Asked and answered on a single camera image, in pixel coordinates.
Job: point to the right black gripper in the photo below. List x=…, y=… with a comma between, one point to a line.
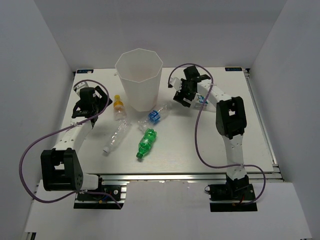
x=179, y=96

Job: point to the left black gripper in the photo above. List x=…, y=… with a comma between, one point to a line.
x=103, y=100

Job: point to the clear bottle green-blue label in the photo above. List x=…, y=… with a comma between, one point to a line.
x=198, y=101

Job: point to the clear bottle orange cap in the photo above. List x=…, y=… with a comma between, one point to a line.
x=118, y=108

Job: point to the clear bottle blue label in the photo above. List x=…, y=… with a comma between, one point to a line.
x=155, y=116

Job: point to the long clear plastic bottle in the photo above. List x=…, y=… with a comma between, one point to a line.
x=117, y=136

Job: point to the green plastic bottle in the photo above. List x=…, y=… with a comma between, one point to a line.
x=146, y=143

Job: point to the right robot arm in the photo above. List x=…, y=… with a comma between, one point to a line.
x=230, y=118

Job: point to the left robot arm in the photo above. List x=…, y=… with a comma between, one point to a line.
x=60, y=166

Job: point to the white octagonal plastic bin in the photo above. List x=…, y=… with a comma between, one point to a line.
x=140, y=71

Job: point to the blue sticker left corner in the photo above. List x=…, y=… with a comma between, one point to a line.
x=84, y=71

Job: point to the blue sticker corner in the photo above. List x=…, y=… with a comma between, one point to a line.
x=233, y=69
x=84, y=71

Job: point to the blue sticker right corner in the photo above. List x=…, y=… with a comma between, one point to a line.
x=233, y=69

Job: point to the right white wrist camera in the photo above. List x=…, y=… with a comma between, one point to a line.
x=176, y=83

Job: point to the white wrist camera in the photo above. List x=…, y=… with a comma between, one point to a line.
x=79, y=86
x=176, y=83

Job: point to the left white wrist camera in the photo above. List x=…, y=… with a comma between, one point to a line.
x=79, y=86

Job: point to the aluminium front rail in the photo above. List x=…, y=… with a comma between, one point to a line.
x=273, y=176

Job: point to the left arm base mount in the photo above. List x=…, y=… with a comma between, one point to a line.
x=110, y=195

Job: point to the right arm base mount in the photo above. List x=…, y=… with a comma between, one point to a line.
x=233, y=196

